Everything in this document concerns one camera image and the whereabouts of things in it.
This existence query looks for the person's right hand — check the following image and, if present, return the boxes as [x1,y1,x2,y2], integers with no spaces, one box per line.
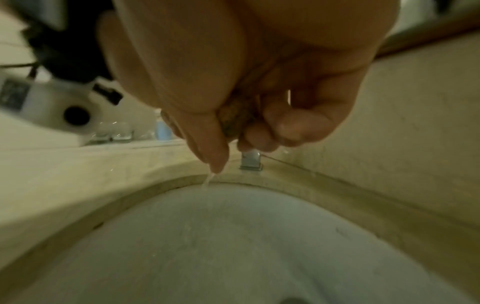
[98,0,403,175]

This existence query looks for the small brown sponge piece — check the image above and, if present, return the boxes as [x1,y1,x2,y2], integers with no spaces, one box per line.
[217,94,260,141]

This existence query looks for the blue bottle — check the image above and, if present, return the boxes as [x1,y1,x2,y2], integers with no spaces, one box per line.
[154,116,174,141]

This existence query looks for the chrome faucet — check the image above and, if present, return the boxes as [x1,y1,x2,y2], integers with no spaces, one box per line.
[239,149,264,172]

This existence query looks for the clear drinking glass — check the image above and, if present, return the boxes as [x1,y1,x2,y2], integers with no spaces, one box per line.
[89,121,114,144]
[111,121,135,144]

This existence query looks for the white sink basin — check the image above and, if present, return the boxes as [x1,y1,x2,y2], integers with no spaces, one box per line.
[0,174,480,304]

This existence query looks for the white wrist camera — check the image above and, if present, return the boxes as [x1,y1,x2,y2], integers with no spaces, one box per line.
[0,70,125,131]

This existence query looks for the brown wooden mirror frame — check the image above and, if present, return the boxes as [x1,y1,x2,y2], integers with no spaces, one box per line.
[375,14,480,59]

